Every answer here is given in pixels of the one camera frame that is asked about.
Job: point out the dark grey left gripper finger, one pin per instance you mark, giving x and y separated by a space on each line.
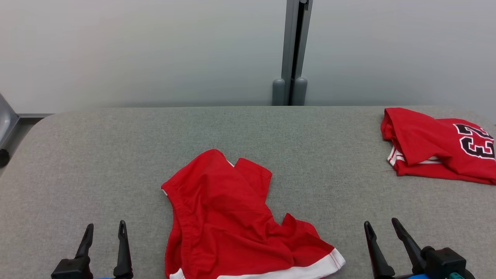
85 244
123 255

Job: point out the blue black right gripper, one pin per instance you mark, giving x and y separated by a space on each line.
416 276

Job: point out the red shorts with white trim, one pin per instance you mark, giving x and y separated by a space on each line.
224 224

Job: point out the red white numbered jersey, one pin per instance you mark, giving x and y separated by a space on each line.
430 147

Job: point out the grey metal leg with caster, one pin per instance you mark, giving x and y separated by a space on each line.
6 124

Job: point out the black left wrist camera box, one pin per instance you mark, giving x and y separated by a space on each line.
71 269

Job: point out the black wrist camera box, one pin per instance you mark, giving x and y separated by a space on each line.
71 269
443 263

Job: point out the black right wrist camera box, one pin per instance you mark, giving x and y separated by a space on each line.
443 263

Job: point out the grey partition post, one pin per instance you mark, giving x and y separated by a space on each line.
294 50

